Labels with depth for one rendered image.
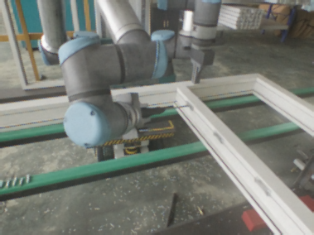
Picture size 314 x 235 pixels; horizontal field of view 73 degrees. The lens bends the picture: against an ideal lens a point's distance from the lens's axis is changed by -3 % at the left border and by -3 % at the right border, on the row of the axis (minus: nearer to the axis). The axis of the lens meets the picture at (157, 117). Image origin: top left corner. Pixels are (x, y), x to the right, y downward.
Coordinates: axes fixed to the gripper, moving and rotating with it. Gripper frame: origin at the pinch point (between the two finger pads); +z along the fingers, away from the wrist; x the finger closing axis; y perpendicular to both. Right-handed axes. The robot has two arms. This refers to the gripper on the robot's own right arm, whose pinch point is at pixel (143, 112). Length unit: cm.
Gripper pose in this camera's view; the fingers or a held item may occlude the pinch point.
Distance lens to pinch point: 74.2
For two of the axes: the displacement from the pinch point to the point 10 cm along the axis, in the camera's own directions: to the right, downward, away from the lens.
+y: 9.4, -1.2, -3.1
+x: -1.5, -9.9, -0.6
